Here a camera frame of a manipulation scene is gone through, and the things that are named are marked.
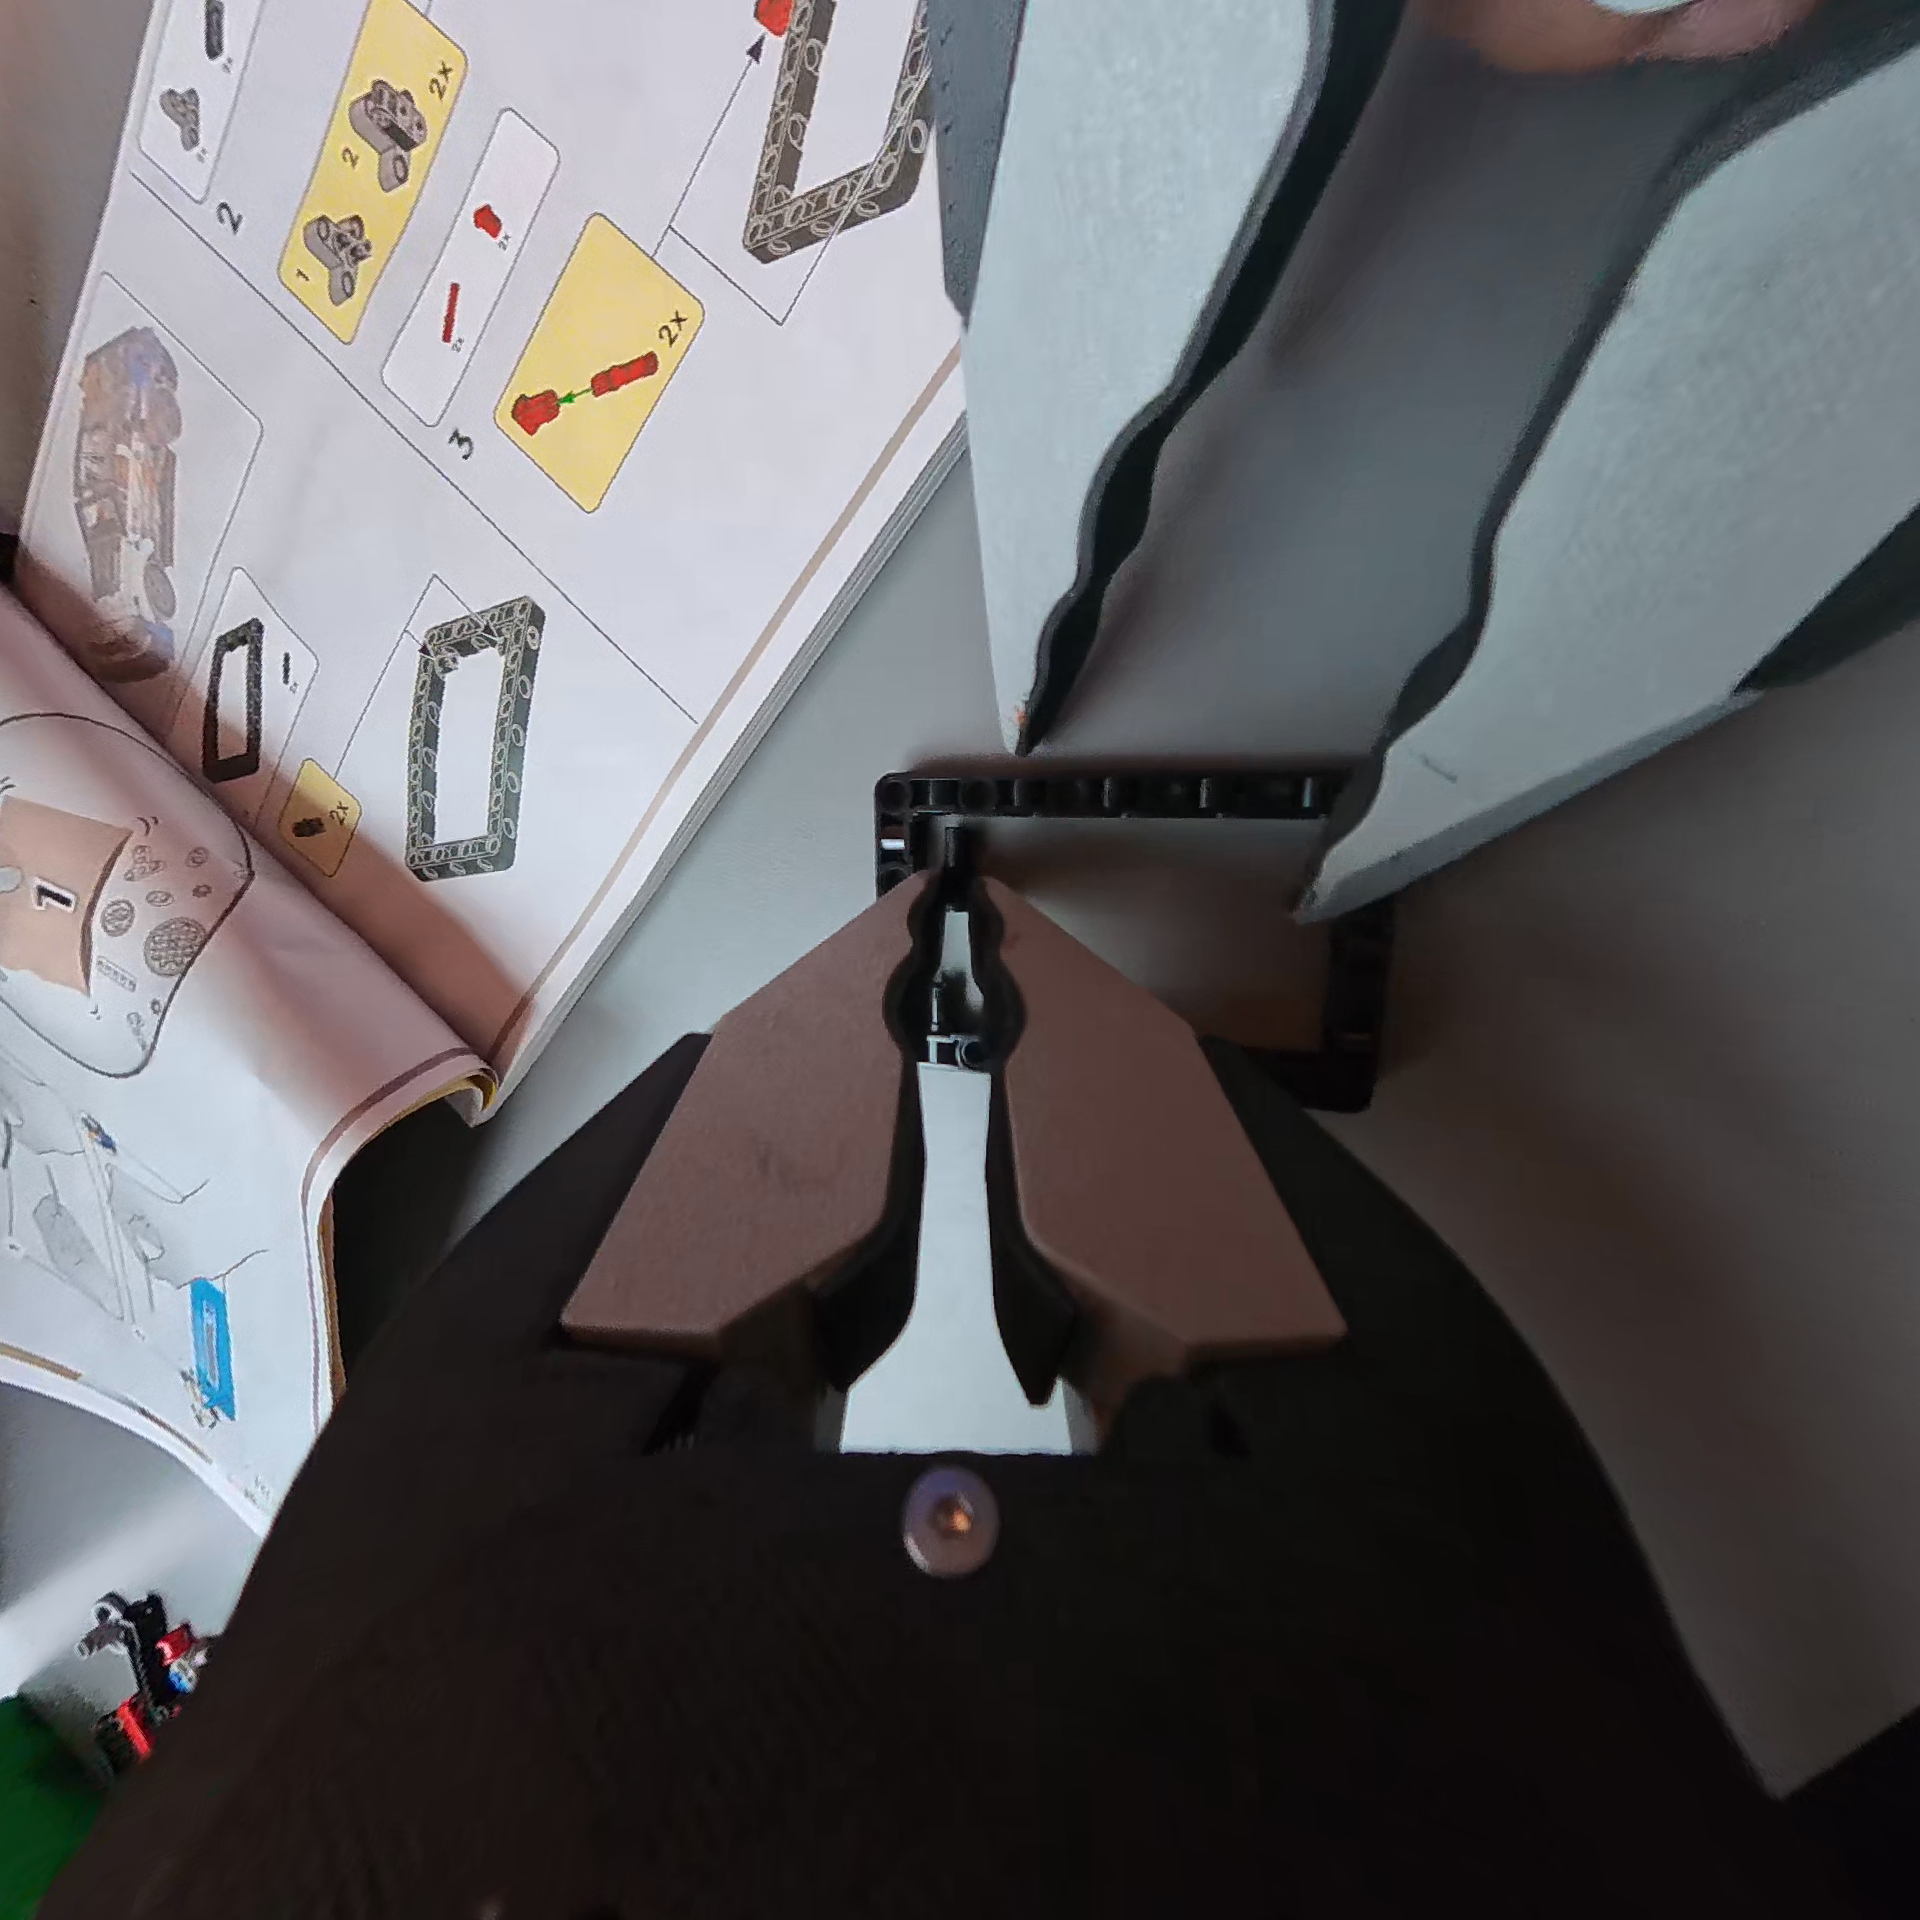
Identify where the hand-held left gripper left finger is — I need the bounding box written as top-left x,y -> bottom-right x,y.
559,871 -> 952,1388

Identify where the black rectangular lego frame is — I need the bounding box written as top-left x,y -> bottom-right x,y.
873,772 -> 1400,1114

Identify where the person's right hand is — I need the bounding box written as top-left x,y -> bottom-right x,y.
1477,0 -> 1801,73

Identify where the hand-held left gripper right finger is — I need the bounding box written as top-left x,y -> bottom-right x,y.
973,872 -> 1347,1403

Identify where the partly built lego assembly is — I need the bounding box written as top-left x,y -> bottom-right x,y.
83,1588 -> 212,1780

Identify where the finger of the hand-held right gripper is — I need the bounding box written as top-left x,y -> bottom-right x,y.
929,0 -> 1403,758
1295,30 -> 1920,923

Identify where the green plastic bin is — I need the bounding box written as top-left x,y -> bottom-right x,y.
0,1695 -> 110,1920

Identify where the lego instruction booklet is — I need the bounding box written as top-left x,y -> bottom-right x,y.
0,0 -> 969,1531

